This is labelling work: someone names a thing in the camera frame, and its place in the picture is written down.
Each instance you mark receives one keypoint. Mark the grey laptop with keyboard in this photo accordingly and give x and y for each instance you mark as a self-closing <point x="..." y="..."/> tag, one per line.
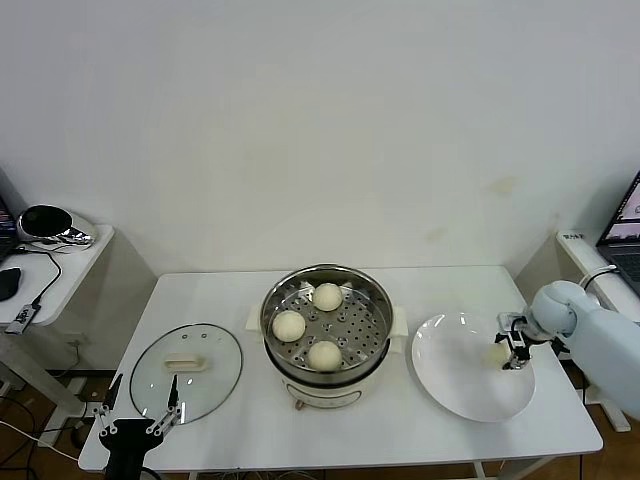
<point x="625" y="245"/>

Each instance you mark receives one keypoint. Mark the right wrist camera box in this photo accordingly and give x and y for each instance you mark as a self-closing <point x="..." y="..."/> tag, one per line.
<point x="507" y="321"/>

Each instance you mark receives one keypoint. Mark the small printed table label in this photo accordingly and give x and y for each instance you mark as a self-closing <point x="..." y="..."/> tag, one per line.
<point x="574" y="237"/>

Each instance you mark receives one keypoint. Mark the laptop screen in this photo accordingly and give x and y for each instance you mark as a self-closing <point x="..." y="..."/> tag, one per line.
<point x="5" y="235"/>

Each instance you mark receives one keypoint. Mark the white side table with label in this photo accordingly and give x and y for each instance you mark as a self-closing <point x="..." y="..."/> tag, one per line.
<point x="575" y="250"/>

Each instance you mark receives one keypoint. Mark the cream electric cooking pot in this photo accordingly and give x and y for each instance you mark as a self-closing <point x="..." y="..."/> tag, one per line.
<point x="325" y="395"/>

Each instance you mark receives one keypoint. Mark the white side table with device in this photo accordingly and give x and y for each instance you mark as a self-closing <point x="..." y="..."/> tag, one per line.
<point x="75" y="280"/>

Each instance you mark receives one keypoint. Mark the stainless steel steamer basket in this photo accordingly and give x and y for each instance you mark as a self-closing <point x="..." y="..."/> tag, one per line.
<point x="360" y="320"/>

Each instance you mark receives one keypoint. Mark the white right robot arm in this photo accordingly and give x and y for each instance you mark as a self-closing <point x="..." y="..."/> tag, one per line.
<point x="595" y="345"/>

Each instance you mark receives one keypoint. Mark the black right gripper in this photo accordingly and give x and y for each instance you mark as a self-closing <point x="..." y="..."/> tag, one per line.
<point x="525" y="337"/>

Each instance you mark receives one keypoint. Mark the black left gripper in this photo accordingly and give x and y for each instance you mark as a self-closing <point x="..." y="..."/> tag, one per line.
<point x="125" y="442"/>

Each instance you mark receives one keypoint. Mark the white round plate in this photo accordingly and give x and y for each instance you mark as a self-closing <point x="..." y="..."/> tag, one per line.
<point x="460" y="370"/>

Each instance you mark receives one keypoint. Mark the white steamed baozi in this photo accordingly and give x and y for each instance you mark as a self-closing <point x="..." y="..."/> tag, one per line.
<point x="495" y="356"/>
<point x="288" y="326"/>
<point x="324" y="355"/>
<point x="327" y="296"/>

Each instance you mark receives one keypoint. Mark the grey usb hub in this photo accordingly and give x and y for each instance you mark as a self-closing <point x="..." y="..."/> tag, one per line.
<point x="22" y="317"/>

